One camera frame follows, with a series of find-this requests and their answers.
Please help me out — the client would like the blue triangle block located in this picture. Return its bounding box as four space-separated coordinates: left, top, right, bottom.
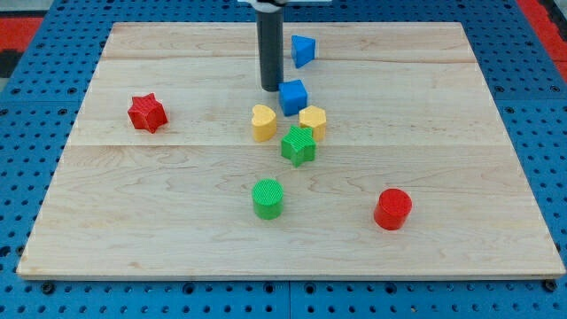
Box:
291 35 316 68

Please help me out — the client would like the red cylinder block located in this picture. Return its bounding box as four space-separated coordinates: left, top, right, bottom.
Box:
374 188 413 230

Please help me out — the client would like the light wooden board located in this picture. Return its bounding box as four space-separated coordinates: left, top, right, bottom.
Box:
17 22 565 281

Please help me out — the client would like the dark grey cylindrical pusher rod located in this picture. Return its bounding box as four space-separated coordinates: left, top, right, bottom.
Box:
256 9 284 92

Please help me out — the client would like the green cylinder block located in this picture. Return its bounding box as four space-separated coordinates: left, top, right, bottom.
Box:
252 179 284 220

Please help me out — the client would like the blue cube block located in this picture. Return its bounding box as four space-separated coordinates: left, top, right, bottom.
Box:
278 80 308 116

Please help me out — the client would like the red star block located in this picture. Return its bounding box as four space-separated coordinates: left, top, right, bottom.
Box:
128 92 168 134

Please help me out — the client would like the green star block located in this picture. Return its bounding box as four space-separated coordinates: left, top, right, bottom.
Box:
281 126 316 167

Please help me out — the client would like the yellow heart block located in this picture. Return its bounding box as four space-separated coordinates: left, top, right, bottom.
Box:
251 105 277 142

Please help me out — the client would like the yellow hexagon block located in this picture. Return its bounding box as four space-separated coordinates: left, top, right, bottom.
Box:
299 105 327 141

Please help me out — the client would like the white rod mount bracket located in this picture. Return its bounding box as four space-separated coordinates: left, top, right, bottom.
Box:
237 0 331 12

